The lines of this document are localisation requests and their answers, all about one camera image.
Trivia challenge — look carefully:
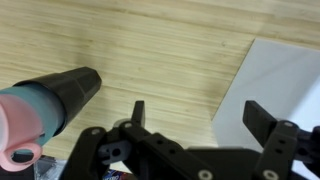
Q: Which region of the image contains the white three-drawer box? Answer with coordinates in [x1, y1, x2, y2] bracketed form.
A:
[211, 37, 320, 180]

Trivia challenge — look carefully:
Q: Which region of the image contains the translucent blue plastic cup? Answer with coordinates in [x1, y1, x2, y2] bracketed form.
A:
[0, 82, 67, 148]

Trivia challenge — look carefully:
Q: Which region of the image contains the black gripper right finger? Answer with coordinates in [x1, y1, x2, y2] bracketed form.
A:
[242, 100, 320, 180]

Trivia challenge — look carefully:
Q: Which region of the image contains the pink plastic cup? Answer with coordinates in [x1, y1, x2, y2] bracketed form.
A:
[0, 93, 46, 173]

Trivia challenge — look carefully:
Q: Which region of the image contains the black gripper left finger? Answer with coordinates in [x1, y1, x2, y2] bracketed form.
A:
[60, 100, 215, 180]

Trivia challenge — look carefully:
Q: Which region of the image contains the blue Oreo package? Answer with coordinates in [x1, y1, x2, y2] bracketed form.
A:
[102, 167, 130, 180]

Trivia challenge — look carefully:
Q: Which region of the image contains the black plastic cup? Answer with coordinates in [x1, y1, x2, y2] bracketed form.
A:
[13, 66, 103, 137]

